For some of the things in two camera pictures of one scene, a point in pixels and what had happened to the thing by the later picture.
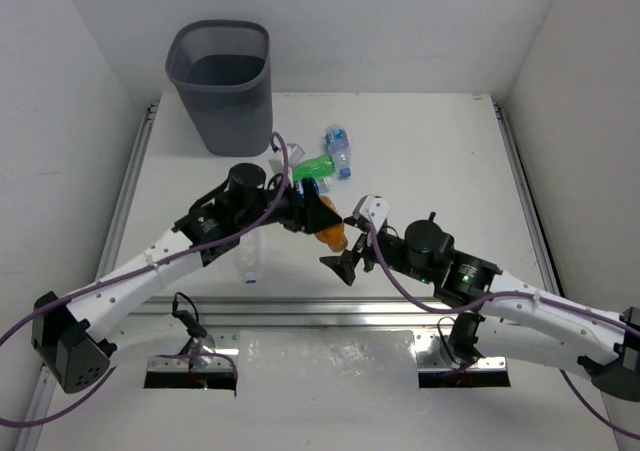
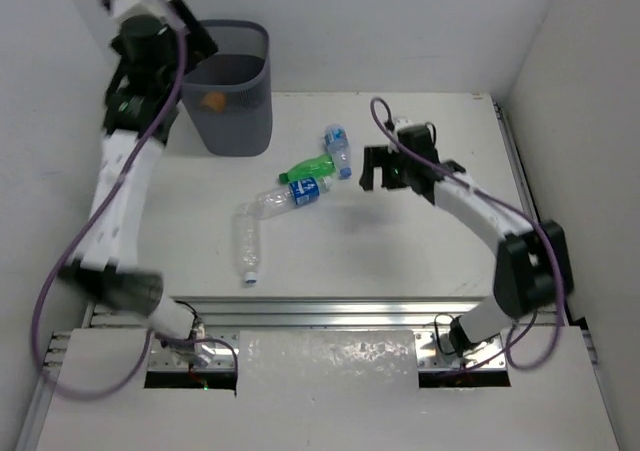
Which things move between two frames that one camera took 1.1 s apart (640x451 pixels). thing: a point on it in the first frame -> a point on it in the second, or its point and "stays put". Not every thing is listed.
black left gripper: [304, 216] -> [195, 33]
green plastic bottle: [320, 166] stays put
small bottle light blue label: [338, 141] stays put
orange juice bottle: [335, 236] -> [215, 100]
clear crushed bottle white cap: [249, 254] stays put
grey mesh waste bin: [222, 70] stays put
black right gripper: [345, 263] -> [380, 157]
